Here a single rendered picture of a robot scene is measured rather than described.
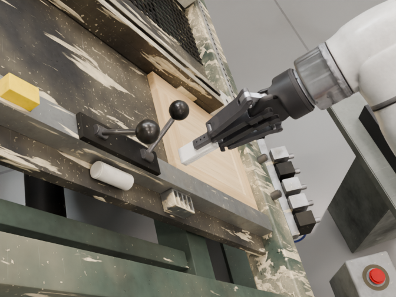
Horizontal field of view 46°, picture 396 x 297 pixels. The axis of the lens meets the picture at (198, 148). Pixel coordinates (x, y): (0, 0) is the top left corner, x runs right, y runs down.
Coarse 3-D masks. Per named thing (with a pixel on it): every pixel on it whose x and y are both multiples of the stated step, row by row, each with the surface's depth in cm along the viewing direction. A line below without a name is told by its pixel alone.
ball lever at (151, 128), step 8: (144, 120) 69; (152, 120) 69; (96, 128) 75; (104, 128) 76; (136, 128) 69; (144, 128) 68; (152, 128) 68; (104, 136) 75; (136, 136) 69; (144, 136) 68; (152, 136) 68
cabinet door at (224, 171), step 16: (160, 80) 118; (160, 96) 113; (176, 96) 122; (160, 112) 110; (192, 112) 126; (160, 128) 108; (176, 128) 111; (192, 128) 121; (176, 144) 107; (176, 160) 103; (208, 160) 120; (224, 160) 130; (240, 160) 141; (208, 176) 114; (224, 176) 124; (240, 176) 134; (224, 192) 118; (240, 192) 128; (256, 208) 132
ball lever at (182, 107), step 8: (176, 104) 83; (184, 104) 83; (176, 112) 83; (184, 112) 83; (176, 120) 84; (168, 128) 84; (160, 136) 84; (152, 144) 84; (144, 152) 84; (152, 160) 85
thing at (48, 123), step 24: (0, 120) 64; (24, 120) 65; (48, 120) 68; (72, 120) 73; (48, 144) 71; (72, 144) 73; (120, 168) 82; (168, 168) 93; (192, 192) 97; (216, 192) 108; (216, 216) 110; (240, 216) 114; (264, 216) 128
